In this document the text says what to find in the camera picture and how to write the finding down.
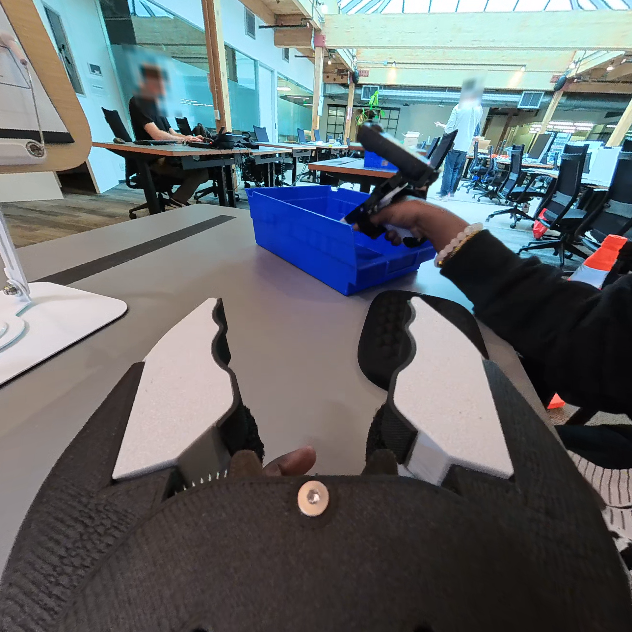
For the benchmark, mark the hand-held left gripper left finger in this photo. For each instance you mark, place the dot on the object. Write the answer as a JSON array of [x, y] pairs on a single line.
[[183, 395]]

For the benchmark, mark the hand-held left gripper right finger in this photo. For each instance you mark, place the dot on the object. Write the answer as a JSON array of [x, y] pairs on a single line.
[[449, 405]]

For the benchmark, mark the blue plastic bin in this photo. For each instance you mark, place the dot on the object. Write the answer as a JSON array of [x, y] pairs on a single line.
[[378, 160], [316, 242]]

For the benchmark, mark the person's right forearm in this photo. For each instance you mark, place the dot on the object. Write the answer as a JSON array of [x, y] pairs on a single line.
[[553, 316]]

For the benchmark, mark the person's right hand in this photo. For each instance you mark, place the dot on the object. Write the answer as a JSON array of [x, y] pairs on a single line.
[[425, 219]]

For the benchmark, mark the person's left hand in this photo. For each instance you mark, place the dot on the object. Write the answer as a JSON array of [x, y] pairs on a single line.
[[291, 462]]

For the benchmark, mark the brown office desk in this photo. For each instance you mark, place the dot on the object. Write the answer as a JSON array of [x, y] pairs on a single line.
[[341, 170]]

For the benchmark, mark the green potted plant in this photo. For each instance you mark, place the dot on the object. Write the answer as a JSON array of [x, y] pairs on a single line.
[[373, 104]]

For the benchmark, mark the black wrist rest pad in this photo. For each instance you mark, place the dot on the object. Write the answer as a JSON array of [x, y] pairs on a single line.
[[380, 336]]

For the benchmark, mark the sign board on white stand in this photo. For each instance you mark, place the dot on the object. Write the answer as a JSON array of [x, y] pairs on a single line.
[[49, 326]]

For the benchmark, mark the black office chair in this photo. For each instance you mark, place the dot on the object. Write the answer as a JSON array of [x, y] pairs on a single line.
[[553, 193]]

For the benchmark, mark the orange traffic cone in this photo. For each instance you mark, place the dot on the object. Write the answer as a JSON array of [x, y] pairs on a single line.
[[600, 265]]

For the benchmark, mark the long office desk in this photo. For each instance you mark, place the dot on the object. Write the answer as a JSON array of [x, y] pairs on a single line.
[[178, 150]]

